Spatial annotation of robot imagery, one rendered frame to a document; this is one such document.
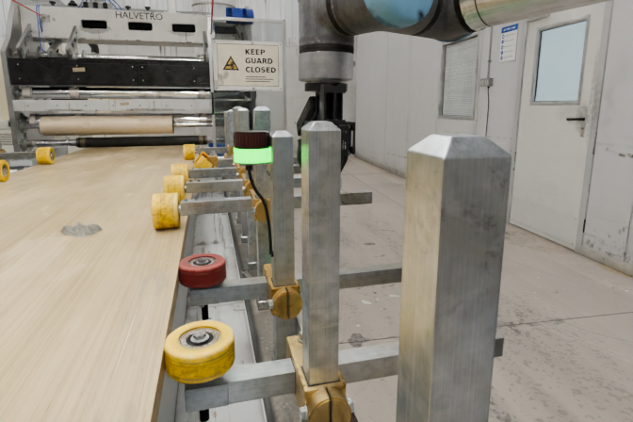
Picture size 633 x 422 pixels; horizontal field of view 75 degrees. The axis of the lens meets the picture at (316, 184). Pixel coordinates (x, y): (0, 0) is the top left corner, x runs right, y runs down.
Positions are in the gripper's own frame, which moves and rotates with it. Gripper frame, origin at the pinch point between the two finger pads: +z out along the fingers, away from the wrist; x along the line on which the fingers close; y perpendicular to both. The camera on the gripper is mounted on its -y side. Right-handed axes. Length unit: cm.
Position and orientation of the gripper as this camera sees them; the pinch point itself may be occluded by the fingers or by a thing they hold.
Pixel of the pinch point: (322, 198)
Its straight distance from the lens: 74.4
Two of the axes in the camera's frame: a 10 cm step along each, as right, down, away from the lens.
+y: 2.5, 1.8, -9.5
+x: 9.7, -0.5, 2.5
